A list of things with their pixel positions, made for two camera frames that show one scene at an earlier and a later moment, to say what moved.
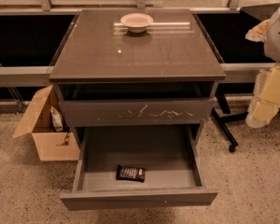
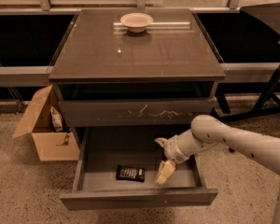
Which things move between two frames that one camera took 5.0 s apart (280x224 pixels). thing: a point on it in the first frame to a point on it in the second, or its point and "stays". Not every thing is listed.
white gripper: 278,37 to 172,150
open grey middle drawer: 172,180 stays
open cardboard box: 51,145 stays
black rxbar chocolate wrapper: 130,173 stays
